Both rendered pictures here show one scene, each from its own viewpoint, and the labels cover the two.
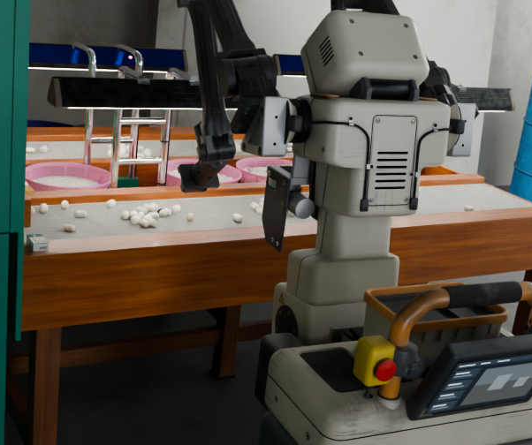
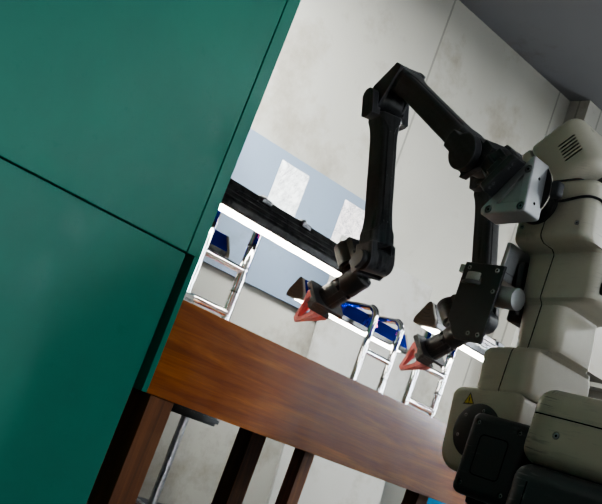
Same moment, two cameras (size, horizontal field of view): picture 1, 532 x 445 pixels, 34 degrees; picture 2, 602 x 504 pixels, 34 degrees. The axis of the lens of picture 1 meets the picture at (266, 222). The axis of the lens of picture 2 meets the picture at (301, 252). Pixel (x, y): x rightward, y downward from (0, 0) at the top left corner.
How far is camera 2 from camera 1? 114 cm
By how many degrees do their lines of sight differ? 31
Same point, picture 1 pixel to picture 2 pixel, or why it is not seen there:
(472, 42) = (389, 389)
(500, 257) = not seen: outside the picture
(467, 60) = not seen: hidden behind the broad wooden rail
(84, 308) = (204, 390)
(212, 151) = (375, 257)
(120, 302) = (237, 400)
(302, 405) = not seen: outside the picture
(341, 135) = (597, 211)
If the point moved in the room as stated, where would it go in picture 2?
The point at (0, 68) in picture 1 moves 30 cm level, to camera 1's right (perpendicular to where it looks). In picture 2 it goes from (245, 74) to (388, 138)
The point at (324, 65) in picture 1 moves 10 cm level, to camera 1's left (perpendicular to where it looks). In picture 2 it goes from (565, 160) to (521, 140)
